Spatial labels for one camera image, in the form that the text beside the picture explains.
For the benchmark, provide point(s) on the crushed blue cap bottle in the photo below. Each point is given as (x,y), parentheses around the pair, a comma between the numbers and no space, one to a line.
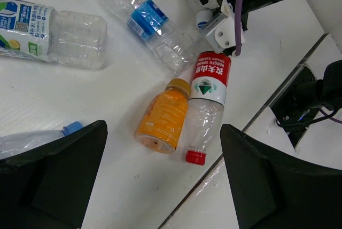
(22,142)

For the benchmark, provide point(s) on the green white label bottle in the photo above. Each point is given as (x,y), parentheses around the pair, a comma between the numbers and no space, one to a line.
(38,32)

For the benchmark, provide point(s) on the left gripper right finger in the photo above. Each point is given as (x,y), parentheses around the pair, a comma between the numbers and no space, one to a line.
(271,189)

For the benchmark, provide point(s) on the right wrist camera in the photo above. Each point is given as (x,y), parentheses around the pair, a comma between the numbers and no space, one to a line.
(219,32)

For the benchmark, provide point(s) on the blue label water bottle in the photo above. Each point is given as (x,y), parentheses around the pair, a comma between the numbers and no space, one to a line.
(171,47)

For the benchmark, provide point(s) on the clear white cap bottle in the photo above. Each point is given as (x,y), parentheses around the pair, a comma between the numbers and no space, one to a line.
(203,17)

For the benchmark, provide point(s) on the red label water bottle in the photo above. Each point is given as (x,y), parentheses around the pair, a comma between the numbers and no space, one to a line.
(206,104)

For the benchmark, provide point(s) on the orange juice bottle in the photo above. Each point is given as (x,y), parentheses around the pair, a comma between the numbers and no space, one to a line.
(161,126)

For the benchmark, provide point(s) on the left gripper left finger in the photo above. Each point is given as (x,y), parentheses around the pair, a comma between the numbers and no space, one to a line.
(50,186)

